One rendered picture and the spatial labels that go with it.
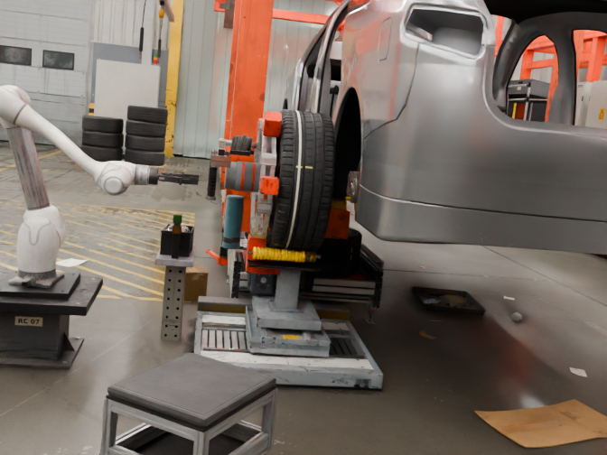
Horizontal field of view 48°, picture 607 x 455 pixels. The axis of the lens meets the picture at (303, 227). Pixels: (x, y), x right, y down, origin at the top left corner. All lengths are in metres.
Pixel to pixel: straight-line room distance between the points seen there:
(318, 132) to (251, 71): 0.72
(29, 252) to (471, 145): 1.87
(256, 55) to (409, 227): 1.58
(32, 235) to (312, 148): 1.24
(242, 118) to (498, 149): 1.69
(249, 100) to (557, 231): 1.81
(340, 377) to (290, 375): 0.22
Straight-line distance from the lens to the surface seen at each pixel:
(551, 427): 3.08
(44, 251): 3.11
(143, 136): 11.52
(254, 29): 3.63
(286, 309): 3.31
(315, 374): 3.02
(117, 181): 2.86
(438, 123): 2.28
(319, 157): 2.97
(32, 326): 3.15
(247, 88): 3.61
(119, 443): 2.17
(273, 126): 3.02
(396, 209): 2.38
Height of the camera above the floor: 1.14
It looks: 9 degrees down
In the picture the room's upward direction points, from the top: 6 degrees clockwise
